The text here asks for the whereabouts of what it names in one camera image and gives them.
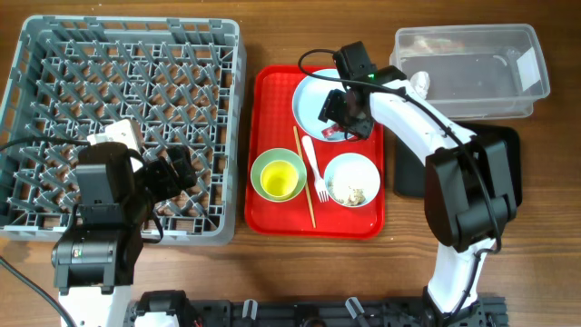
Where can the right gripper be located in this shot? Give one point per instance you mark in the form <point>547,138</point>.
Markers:
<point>329,108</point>

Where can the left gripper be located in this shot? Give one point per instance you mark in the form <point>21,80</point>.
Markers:
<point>170,186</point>

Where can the red sauce packet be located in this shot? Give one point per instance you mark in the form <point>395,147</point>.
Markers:
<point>330,131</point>

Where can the small light blue bowl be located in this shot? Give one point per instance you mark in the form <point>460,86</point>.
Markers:
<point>360,168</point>

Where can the food scraps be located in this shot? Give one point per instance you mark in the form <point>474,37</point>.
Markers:
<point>346,190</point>

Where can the yellow cup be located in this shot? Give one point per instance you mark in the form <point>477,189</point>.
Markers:
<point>279,179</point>

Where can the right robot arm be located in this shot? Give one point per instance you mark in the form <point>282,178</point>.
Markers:
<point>469,193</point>

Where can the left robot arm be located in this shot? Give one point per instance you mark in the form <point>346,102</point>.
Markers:
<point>95,257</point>

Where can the grey dishwasher rack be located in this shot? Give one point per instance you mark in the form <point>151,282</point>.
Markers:
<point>180,80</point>

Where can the large light blue plate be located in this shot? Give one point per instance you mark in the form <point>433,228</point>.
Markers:
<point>307,102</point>

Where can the wooden chopstick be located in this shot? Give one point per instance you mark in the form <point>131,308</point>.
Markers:
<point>306,186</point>

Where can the crumpled white napkin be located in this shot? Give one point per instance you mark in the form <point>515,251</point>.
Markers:
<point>420,82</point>

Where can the black tray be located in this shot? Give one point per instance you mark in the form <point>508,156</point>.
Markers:
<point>409,180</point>

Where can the white plastic fork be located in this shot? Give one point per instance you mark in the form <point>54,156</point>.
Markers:
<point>319,183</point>

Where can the green bowl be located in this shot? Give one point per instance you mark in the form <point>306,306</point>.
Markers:
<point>275,154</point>

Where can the red plastic tray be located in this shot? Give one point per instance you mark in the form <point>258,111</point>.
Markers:
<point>272,120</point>

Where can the clear plastic bin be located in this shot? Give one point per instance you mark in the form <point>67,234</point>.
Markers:
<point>476,72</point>

